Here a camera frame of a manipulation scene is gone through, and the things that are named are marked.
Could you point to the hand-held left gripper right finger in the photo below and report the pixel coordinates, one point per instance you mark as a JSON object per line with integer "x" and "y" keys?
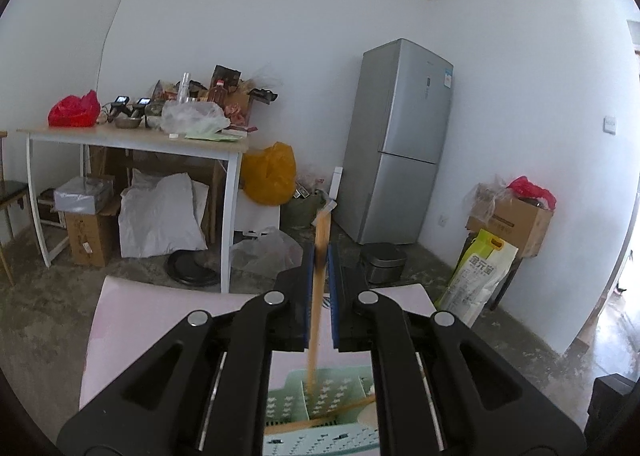
{"x": 340, "y": 321}

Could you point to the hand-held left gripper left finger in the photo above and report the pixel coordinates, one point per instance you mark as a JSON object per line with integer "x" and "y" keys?
{"x": 302, "y": 321}

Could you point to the wooden chopstick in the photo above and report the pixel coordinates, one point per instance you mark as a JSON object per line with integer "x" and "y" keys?
{"x": 316, "y": 316}
{"x": 340, "y": 407}

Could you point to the mint green utensil holder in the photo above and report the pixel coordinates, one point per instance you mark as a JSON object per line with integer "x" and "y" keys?
{"x": 345, "y": 388}

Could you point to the grey rice cooker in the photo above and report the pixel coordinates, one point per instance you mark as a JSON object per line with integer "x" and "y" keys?
{"x": 382, "y": 263}

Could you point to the clear plastic bag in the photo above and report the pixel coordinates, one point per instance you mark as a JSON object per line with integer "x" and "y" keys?
{"x": 192, "y": 118}
{"x": 265, "y": 253}

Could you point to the white board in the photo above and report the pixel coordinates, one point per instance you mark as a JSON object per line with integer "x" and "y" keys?
{"x": 257, "y": 218}

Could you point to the black round pan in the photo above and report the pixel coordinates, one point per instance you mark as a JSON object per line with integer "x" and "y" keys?
{"x": 192, "y": 268}

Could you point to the white slim appliance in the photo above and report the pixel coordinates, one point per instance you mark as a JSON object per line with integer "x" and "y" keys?
{"x": 337, "y": 183}

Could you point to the yellow green rice bag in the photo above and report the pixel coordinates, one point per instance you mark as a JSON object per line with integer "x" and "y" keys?
{"x": 475, "y": 276}

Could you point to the orange plastic bag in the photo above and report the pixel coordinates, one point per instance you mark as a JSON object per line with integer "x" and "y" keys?
{"x": 270, "y": 171}

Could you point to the white sack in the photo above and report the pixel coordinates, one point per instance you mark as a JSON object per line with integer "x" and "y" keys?
{"x": 160, "y": 221}

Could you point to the grey refrigerator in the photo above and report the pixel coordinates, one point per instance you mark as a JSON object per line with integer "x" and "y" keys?
{"x": 395, "y": 136}

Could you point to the green paper envelope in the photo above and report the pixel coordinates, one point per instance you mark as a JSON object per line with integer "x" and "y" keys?
{"x": 215, "y": 135}

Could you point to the large flat cardboard box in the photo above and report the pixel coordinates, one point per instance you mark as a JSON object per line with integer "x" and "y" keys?
{"x": 165, "y": 163}

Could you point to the small cardboard box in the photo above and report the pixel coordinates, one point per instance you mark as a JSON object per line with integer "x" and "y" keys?
{"x": 90, "y": 241}

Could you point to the red plastic bag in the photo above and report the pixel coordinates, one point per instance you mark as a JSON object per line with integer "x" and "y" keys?
{"x": 75, "y": 111}
{"x": 530, "y": 188}

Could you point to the pile of brown packets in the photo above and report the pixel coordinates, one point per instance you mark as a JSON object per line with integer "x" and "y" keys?
{"x": 235, "y": 101}

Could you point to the silver box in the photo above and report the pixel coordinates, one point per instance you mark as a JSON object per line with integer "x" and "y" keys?
{"x": 82, "y": 196}

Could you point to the clear bottle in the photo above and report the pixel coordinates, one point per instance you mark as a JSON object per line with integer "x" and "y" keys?
{"x": 185, "y": 86}

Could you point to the metal bowl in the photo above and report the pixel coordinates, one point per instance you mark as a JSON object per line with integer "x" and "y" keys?
{"x": 128, "y": 122}

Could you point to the white side table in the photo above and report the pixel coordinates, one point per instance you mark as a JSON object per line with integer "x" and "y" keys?
{"x": 100, "y": 136}

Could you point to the black handheld camera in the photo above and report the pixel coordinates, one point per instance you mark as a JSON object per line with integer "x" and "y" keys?
{"x": 142, "y": 106}
{"x": 120, "y": 103}

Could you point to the wall switch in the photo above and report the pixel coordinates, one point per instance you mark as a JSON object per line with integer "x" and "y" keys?
{"x": 610, "y": 124}

